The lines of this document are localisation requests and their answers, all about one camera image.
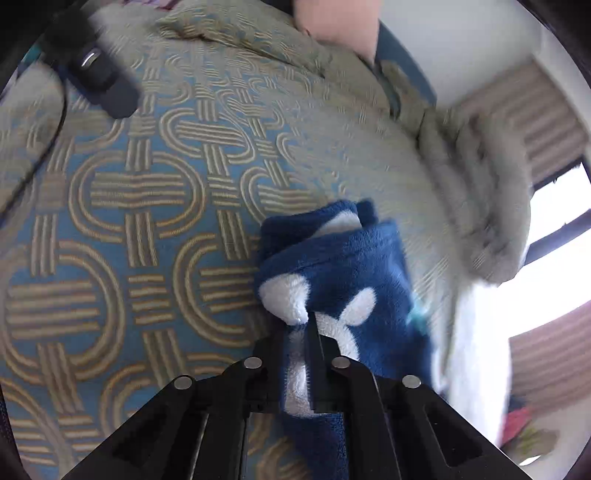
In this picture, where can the patterned bed cover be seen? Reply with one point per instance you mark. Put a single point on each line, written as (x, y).
(138, 207)

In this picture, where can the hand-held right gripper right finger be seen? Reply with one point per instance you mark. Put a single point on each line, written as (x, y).
(318, 364)

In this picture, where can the pink hanging garment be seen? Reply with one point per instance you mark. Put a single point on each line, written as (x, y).
(519, 422)

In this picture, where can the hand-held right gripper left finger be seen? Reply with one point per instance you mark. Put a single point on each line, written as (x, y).
(272, 364)

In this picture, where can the dark blue headboard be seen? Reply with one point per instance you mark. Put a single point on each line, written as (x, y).
(406, 64)

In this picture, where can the window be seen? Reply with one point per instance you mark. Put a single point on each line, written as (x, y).
(563, 221)

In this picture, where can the striped curtain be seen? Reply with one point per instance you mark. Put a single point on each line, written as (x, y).
(531, 120)
(554, 364)

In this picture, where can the pink pillow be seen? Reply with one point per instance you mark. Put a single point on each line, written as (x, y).
(339, 23)

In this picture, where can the blue fleece pants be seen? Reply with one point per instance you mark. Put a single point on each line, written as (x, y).
(351, 277)

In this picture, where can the folded grey-green quilt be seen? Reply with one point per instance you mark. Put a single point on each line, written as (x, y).
(471, 184)

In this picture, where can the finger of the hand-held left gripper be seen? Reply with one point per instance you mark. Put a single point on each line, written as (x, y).
(104, 78)

